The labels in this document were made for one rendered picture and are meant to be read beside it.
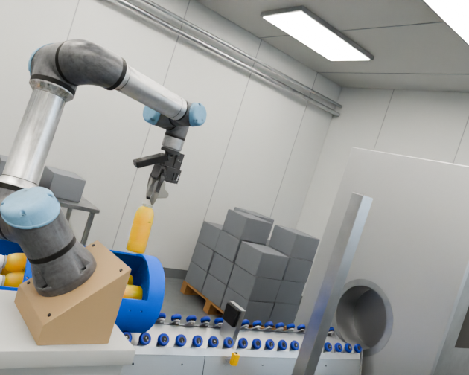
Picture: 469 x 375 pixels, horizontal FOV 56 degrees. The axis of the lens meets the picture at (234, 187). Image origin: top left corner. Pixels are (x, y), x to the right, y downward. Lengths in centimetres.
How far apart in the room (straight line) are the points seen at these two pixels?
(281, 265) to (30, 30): 343
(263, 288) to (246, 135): 227
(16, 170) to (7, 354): 43
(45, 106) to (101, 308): 53
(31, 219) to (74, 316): 24
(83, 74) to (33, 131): 19
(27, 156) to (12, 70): 368
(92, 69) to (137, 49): 404
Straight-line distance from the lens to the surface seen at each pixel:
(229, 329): 199
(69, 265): 111
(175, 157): 161
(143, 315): 161
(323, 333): 182
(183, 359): 180
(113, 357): 115
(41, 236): 107
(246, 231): 483
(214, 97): 571
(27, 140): 122
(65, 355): 110
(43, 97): 125
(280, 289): 489
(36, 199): 107
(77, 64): 119
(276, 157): 646
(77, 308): 108
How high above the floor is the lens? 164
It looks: 2 degrees down
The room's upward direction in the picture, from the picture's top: 18 degrees clockwise
